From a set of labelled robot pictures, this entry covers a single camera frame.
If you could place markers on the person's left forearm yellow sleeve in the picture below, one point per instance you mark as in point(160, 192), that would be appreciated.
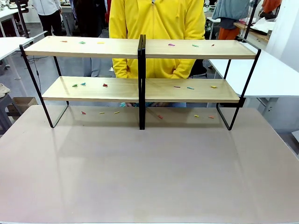
point(184, 67)

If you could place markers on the person's right forearm yellow sleeve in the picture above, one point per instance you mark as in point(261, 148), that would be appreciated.
point(120, 67)

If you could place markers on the person in yellow hoodie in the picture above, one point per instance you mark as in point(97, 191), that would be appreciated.
point(154, 21)

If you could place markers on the person in red vest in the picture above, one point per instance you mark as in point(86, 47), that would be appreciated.
point(106, 14)

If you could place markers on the orange trousers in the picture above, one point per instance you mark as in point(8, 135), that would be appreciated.
point(227, 33)

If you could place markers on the person in dark clothes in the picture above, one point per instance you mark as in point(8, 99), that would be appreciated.
point(88, 14)

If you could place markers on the grey metal background desk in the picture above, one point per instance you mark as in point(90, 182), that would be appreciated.
point(69, 21)

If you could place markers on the large white side table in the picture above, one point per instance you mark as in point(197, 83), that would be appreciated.
point(268, 77)

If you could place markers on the cardboard box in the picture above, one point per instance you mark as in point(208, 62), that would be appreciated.
point(23, 102)

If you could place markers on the wooden background table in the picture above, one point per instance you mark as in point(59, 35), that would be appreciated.
point(257, 34)

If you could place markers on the black stand pole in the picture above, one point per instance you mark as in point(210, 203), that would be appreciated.
point(22, 18)
point(251, 18)

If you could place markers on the white paper sheets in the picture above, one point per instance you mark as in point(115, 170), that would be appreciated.
point(264, 24)

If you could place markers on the person in white shirt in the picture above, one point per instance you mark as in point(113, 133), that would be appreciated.
point(46, 7)

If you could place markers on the beige cloth bundle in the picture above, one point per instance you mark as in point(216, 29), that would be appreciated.
point(3, 89)

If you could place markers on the white panel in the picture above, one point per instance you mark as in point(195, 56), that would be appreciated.
point(287, 28)

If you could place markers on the white background desk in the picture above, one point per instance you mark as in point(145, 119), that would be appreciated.
point(7, 14)

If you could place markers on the wood shelf black metal frame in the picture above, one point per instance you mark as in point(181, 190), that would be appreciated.
point(70, 49)
point(182, 51)

